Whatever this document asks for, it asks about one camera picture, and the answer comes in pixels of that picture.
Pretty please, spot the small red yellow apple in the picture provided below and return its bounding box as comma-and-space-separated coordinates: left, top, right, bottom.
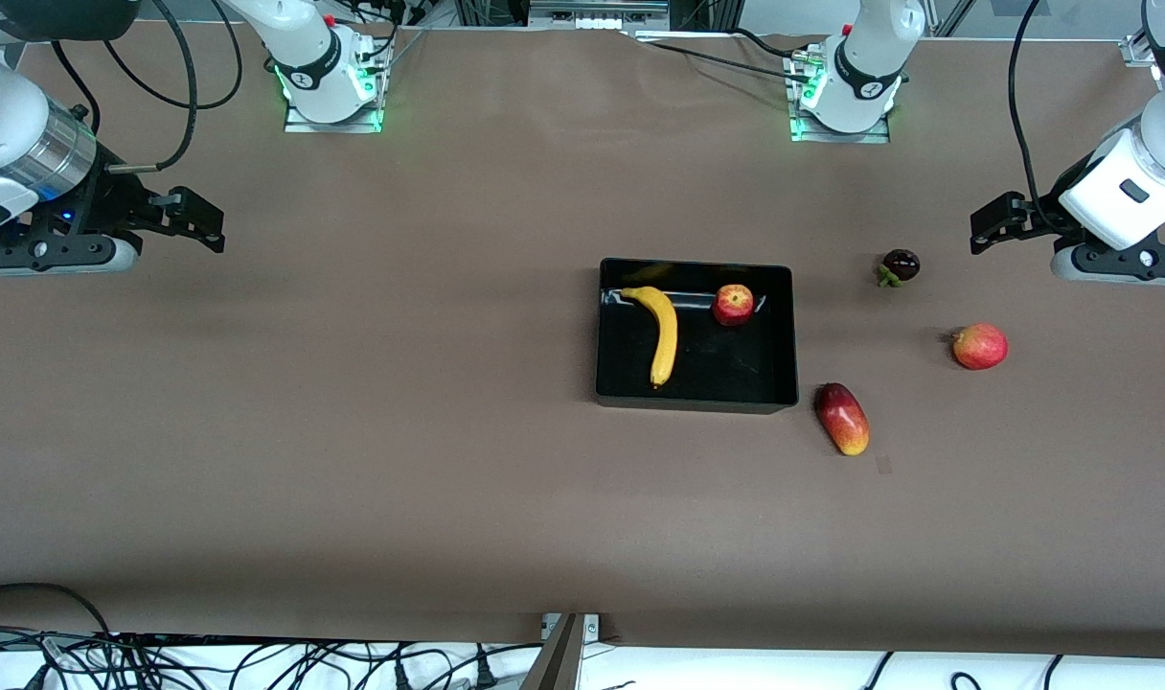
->
712, 284, 756, 328

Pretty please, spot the black rectangular plastic tray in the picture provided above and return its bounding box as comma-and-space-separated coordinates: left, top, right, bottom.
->
594, 256, 800, 416

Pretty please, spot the yellow banana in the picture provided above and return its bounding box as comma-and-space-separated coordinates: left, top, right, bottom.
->
620, 286, 680, 391

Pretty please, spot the dark purple mangosteen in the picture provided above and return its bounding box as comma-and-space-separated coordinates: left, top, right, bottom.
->
877, 248, 923, 288

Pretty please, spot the red yellow mango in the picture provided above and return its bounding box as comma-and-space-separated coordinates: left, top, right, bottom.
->
813, 382, 872, 457

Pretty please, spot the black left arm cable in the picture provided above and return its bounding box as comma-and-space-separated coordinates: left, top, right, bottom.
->
1009, 0, 1069, 237

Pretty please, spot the thick black gripper cable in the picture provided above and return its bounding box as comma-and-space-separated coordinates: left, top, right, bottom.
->
103, 0, 201, 174

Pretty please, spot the black looping cable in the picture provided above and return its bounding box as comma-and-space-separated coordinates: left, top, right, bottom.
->
103, 0, 245, 110

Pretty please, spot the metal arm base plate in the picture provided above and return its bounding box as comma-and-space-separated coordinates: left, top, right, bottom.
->
788, 46, 893, 146
283, 36, 386, 134

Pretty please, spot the silver corner bracket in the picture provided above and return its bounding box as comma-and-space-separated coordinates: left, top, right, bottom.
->
1122, 32, 1165, 70

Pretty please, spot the black cable on table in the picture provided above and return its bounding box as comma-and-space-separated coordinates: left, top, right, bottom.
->
731, 27, 818, 60
628, 33, 806, 85

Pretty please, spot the black arched floor cable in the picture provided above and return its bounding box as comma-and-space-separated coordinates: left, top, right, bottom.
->
0, 582, 114, 638

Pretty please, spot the white device on frame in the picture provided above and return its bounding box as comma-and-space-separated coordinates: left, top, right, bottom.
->
528, 0, 672, 32

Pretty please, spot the silver metal mounting bracket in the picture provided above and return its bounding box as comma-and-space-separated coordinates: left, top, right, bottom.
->
540, 612, 603, 642

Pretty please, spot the grey camera mount pole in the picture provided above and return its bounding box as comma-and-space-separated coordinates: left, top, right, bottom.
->
519, 613, 584, 690

